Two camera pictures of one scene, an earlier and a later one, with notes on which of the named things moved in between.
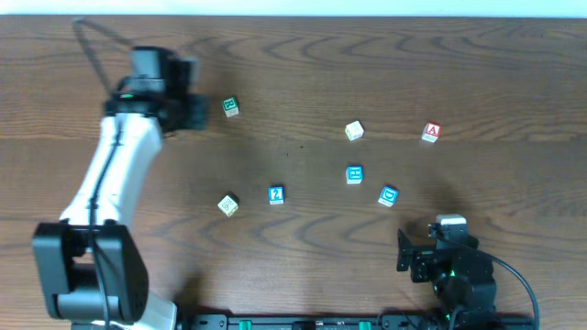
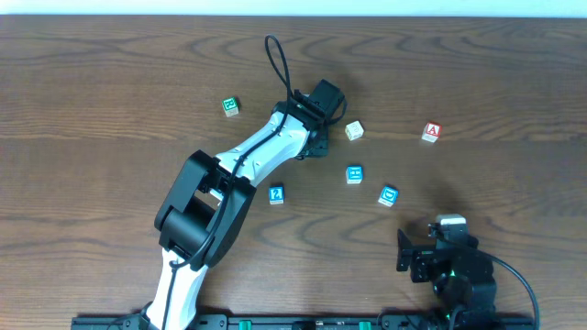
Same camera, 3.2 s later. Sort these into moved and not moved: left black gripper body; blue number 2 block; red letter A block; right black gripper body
Moved: left black gripper body
Not moved: blue number 2 block; right black gripper body; red letter A block
